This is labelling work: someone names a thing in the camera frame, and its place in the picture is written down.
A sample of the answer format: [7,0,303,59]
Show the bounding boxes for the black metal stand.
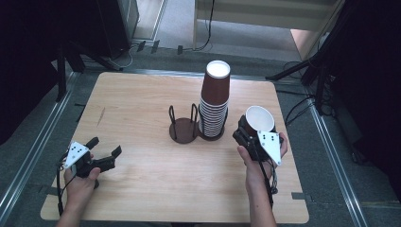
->
[55,37,125,103]

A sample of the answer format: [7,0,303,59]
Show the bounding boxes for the white floor cable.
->
[103,43,140,69]

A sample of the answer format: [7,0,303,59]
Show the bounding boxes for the hand-held gripper cable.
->
[56,156,77,218]
[258,159,280,210]

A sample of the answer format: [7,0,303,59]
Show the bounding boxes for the black wire cup holder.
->
[168,103,229,145]

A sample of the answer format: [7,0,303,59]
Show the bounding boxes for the single brown paper cup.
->
[244,105,276,137]

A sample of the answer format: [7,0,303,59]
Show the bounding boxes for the left hand-held gripper cable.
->
[56,156,77,218]

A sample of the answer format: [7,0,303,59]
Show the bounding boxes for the person's right hand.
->
[236,131,289,191]

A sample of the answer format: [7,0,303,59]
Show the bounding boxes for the black tripod stand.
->
[265,31,336,116]

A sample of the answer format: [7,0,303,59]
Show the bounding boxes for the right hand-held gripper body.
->
[232,130,284,166]

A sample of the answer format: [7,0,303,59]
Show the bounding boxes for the white furniture frame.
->
[192,0,347,50]

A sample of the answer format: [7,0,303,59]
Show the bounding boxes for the black curtain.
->
[0,0,96,147]
[327,0,401,202]

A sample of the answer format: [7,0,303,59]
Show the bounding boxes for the black floor cables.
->
[283,94,317,128]

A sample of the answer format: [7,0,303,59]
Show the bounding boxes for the metal floor rail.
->
[0,71,79,219]
[306,96,369,227]

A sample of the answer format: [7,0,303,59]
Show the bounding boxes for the person's left hand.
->
[63,153,102,213]

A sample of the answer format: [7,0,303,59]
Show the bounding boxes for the stack of brown paper cups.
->
[198,60,232,139]

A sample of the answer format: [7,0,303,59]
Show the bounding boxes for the right hand-held gripper cable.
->
[258,159,280,210]

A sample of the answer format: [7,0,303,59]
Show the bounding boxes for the dark cabinet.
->
[94,0,140,59]

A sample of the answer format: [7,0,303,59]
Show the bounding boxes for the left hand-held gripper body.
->
[61,140,116,190]

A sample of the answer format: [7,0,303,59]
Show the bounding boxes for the black hanging cable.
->
[177,0,217,56]

